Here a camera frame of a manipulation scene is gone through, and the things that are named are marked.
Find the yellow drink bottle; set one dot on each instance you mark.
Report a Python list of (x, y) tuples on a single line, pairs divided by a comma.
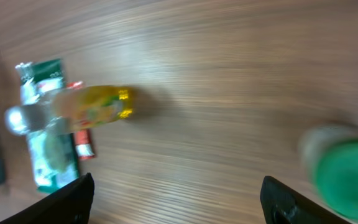
[(70, 110)]

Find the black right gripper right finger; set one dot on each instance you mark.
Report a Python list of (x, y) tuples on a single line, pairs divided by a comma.
[(283, 205)]

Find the green glove packet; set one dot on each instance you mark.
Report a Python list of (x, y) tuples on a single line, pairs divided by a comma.
[(52, 149)]

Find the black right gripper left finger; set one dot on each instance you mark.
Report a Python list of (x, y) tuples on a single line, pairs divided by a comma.
[(69, 205)]

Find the red stick packet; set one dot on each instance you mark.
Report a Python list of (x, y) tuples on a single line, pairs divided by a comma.
[(83, 145)]

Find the green lidded white jar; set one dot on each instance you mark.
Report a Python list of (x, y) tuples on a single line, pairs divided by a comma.
[(329, 153)]

